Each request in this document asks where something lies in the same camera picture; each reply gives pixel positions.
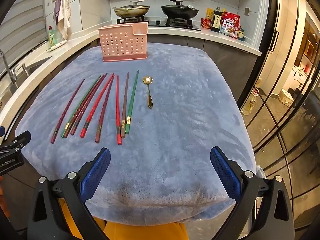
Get purple hanging cloth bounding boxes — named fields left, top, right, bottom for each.
left=53, top=0, right=63, bottom=27

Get green dish soap bottle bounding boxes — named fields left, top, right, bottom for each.
left=48, top=26, right=57, bottom=47

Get red chopstick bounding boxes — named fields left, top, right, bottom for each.
left=115, top=75, right=123, bottom=145
left=80, top=73, right=115, bottom=138

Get white oval dish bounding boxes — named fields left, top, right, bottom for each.
left=47, top=39, right=68, bottom=52

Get white kitchen countertop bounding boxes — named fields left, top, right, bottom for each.
left=0, top=25, right=262, bottom=120

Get dark grey kitchen cabinet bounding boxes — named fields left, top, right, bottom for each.
left=147, top=34, right=258, bottom=100

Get dark soy sauce bottle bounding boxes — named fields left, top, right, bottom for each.
left=211, top=6, right=223, bottom=33

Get beige frying pan with lid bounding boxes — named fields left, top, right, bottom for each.
left=112, top=0, right=150, bottom=18

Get brown chopstick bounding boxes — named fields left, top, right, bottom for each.
left=121, top=71, right=130, bottom=138

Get gold metal spoon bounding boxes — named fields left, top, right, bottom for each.
left=142, top=76, right=153, bottom=109

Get black wok with lid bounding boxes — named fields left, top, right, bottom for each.
left=161, top=0, right=199, bottom=19

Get white hanging towel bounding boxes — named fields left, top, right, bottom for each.
left=57, top=0, right=72, bottom=40

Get black gas stove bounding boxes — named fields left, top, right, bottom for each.
left=116, top=15, right=202, bottom=32

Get white window blinds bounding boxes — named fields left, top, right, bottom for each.
left=0, top=0, right=48, bottom=53

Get black framed glass door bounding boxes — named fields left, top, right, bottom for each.
left=237, top=0, right=320, bottom=230

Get person's yellow pants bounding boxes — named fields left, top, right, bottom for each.
left=57, top=197, right=188, bottom=240

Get clear cooking oil bottle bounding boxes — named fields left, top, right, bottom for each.
left=241, top=88, right=259, bottom=116

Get chrome kitchen faucet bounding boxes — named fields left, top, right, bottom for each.
left=0, top=49, right=17, bottom=83

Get pink perforated utensil holder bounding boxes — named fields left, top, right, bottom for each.
left=98, top=22, right=149, bottom=62

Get green chopstick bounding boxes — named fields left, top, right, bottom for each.
left=61, top=74, right=102, bottom=139
left=124, top=69, right=139, bottom=135

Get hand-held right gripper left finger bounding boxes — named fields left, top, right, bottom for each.
left=27, top=147, right=112, bottom=240

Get red cereal bag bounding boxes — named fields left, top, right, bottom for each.
left=220, top=11, right=240, bottom=38

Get maroon chopstick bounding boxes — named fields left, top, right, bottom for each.
left=64, top=74, right=105, bottom=138
left=51, top=79, right=85, bottom=144
left=95, top=75, right=115, bottom=143
left=70, top=72, right=108, bottom=136

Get steel kitchen sink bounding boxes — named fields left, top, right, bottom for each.
left=0, top=55, right=53, bottom=100

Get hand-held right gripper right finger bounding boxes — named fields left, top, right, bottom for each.
left=209, top=146, right=295, bottom=240

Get blue fleece blanket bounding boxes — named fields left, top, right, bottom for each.
left=15, top=42, right=257, bottom=227

